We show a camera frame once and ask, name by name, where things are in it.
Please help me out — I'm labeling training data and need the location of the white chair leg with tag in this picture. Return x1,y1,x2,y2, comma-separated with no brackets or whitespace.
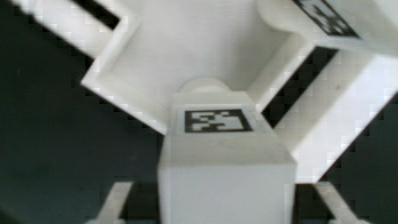
256,0,398,57

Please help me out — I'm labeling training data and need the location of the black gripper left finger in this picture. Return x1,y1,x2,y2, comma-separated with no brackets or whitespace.
85,182,158,224

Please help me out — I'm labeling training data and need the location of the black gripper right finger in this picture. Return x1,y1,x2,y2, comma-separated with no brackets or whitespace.
291,182,371,224

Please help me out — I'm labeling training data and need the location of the white chair leg block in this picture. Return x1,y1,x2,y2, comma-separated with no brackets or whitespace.
158,78,296,224

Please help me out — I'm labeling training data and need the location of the white chair seat part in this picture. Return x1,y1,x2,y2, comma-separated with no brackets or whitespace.
10,0,398,183

